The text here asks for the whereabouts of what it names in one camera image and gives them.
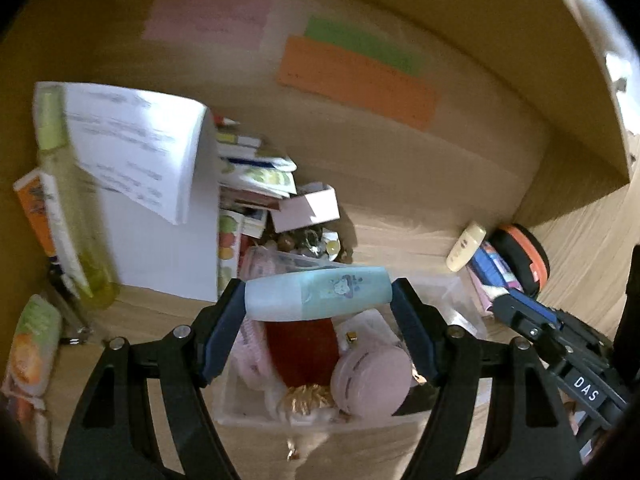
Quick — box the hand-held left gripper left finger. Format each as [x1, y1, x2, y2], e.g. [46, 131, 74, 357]
[57, 277, 247, 480]

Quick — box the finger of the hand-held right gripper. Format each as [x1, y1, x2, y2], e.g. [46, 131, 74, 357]
[505, 310, 566, 361]
[492, 287, 563, 326]

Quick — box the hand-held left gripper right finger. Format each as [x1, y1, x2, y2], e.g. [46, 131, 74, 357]
[390, 277, 586, 480]

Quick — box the pink cable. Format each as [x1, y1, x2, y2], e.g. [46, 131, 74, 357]
[239, 247, 296, 391]

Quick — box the white cloth bag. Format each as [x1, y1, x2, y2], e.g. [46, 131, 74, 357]
[335, 307, 401, 356]

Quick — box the clear plastic storage box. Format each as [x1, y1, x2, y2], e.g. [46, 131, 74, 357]
[215, 247, 488, 428]

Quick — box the pink mini desk vacuum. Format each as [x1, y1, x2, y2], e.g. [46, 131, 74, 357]
[330, 345, 413, 418]

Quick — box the red pouch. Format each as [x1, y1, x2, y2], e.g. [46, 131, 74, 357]
[264, 317, 341, 391]

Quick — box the light blue bottle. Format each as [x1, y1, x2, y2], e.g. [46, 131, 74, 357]
[244, 266, 393, 322]

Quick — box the wooden desktop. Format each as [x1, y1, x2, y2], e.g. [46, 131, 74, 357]
[0, 200, 640, 480]

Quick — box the black orange round case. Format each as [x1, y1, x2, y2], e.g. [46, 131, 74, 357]
[487, 223, 551, 296]

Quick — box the pink notebook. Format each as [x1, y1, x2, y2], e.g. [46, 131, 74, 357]
[467, 267, 506, 313]

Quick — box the blue pencil case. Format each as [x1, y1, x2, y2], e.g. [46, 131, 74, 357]
[470, 242, 523, 293]

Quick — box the fruit print packet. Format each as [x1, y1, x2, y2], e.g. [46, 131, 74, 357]
[216, 210, 246, 296]

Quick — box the small cream bottle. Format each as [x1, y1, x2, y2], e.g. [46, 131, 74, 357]
[446, 222, 487, 272]

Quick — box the tall white box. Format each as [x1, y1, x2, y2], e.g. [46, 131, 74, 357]
[97, 105, 223, 303]

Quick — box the small pink white box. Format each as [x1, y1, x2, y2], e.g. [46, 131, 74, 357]
[270, 182, 342, 233]

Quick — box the stack of booklets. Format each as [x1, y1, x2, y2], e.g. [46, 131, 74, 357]
[212, 112, 298, 211]

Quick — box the yellow-green bottle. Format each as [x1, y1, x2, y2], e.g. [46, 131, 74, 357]
[34, 82, 121, 311]

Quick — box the orange green tube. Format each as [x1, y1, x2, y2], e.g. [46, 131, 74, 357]
[2, 294, 63, 401]

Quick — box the printed paper sheet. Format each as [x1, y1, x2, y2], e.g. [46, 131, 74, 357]
[62, 82, 211, 226]

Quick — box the orange white marker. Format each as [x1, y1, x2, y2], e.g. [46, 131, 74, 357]
[0, 392, 53, 466]

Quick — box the orange carton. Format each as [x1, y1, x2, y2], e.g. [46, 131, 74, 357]
[12, 169, 63, 261]

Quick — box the orange sticky note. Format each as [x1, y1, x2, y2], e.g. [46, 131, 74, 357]
[276, 35, 440, 133]

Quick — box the green sticky note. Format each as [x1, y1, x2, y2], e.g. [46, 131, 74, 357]
[304, 15, 426, 76]

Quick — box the pink sticky note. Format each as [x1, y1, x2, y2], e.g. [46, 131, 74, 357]
[142, 0, 278, 51]

